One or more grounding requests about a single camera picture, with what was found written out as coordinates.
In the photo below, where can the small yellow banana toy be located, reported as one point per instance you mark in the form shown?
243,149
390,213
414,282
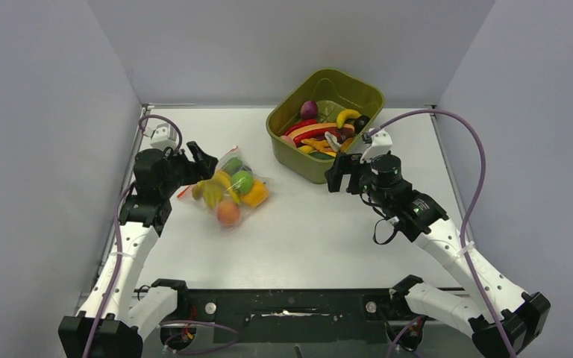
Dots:
345,115

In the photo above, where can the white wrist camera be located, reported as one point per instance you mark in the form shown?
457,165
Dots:
164,136
378,142

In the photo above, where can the pink round fruit toy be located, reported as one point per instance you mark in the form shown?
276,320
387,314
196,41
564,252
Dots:
288,140

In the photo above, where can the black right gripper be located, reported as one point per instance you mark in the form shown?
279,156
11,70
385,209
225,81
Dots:
351,164

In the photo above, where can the orange ginger root toy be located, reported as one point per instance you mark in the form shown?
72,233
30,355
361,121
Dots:
318,145

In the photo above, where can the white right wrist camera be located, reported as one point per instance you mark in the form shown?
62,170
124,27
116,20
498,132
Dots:
378,142

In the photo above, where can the red chili pepper toy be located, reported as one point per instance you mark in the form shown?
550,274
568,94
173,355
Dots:
300,124

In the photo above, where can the white garlic toy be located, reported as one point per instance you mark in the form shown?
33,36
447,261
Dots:
333,141

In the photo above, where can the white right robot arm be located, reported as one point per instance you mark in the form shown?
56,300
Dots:
498,315

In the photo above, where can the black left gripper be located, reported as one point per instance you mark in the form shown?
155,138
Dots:
201,169

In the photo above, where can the dark green avocado toy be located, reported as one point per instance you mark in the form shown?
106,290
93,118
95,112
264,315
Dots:
321,155

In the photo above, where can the yellow bell pepper toy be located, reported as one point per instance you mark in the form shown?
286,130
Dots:
257,194

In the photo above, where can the green lime toy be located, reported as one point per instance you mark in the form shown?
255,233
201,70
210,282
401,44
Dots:
242,181

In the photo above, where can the purple onion toy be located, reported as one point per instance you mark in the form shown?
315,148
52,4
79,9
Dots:
309,110

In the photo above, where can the dark round fruit toy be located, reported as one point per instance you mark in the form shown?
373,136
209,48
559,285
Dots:
360,123

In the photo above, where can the clear zip top bag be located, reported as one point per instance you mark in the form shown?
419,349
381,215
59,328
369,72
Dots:
185,193

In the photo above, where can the olive green plastic tub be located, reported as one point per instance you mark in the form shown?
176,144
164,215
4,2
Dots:
333,91

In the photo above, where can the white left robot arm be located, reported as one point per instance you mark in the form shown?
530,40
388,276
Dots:
108,324

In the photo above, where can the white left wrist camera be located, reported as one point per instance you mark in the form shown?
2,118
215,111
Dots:
164,136

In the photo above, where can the pink peach toy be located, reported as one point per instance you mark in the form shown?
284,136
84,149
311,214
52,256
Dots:
228,213

